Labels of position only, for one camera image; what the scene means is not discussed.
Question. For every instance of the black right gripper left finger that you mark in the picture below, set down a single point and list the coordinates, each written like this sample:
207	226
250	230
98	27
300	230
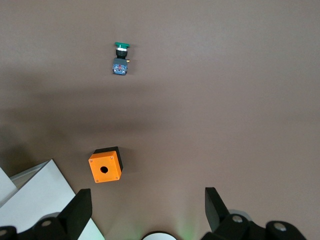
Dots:
77	212

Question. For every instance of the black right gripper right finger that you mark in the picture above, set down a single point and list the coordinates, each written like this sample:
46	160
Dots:
215	210

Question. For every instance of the white drawer cabinet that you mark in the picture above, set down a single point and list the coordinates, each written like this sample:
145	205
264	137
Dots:
45	197

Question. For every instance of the green mushroom push button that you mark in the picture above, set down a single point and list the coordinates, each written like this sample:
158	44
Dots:
120	66

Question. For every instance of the orange button enclosure box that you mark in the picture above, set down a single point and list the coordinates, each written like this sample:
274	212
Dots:
105	170

